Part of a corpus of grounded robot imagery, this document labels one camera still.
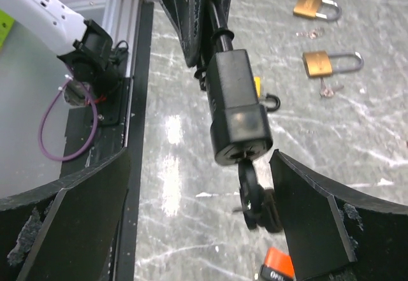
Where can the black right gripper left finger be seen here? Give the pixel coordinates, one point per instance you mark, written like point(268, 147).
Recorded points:
point(63, 230)

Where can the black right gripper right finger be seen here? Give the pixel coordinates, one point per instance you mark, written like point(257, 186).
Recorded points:
point(334, 232)

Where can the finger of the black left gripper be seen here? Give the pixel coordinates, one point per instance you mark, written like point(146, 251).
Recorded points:
point(188, 19)

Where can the black padlock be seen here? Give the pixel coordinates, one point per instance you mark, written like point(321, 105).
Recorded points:
point(239, 128)

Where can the silver key ring keys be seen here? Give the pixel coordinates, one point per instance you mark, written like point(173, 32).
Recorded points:
point(328, 92)

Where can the large brass padlock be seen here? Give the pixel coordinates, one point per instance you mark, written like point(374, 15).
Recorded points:
point(318, 64)

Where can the black headed keys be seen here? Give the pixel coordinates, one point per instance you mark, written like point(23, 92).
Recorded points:
point(258, 204)

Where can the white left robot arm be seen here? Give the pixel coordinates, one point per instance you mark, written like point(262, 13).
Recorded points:
point(52, 22)

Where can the orange padlock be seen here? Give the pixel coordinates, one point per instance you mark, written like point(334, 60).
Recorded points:
point(277, 266)

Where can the yellow padlock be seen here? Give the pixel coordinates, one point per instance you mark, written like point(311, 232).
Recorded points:
point(271, 102)

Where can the small silver keys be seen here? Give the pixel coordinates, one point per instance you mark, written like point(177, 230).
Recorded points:
point(312, 34)

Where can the aluminium rail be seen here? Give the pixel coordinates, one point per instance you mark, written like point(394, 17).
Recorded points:
point(122, 23)

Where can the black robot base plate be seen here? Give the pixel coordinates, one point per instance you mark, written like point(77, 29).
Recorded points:
point(120, 258)

